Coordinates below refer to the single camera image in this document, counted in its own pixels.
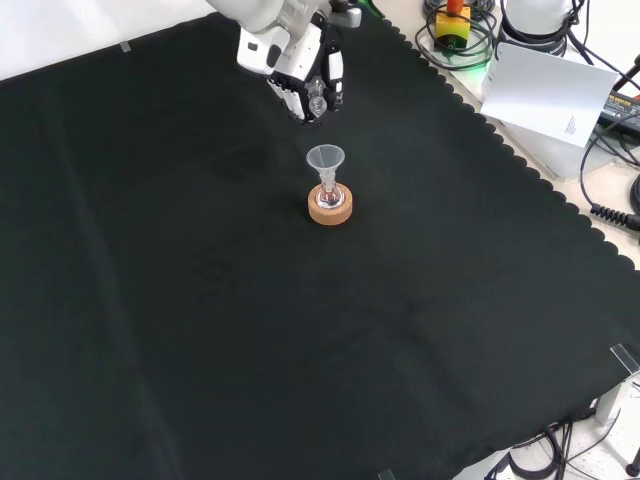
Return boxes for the cork ring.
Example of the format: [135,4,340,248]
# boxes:
[307,183,355,227]

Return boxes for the black cloth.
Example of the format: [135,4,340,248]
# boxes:
[0,0,640,480]

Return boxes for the clear glass graduated cylinder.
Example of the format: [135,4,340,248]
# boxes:
[306,74,330,120]

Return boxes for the black tripod leg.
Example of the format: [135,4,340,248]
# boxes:
[610,47,640,94]

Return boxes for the black cable bundle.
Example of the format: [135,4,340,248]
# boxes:
[482,409,624,480]

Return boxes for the yellow stop button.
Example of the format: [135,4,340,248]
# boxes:
[433,0,473,53]

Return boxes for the black coiled cable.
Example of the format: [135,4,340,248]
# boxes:
[579,124,640,230]

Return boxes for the black power adapter yellow label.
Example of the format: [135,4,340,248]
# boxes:
[597,90,640,132]

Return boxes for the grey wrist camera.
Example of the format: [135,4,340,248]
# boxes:
[327,0,363,29]

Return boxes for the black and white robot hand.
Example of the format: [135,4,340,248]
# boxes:
[236,18,347,126]

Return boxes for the clear plastic funnel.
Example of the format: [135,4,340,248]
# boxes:
[305,143,346,187]

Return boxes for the clear round-bottom flask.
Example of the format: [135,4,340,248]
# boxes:
[316,180,345,211]

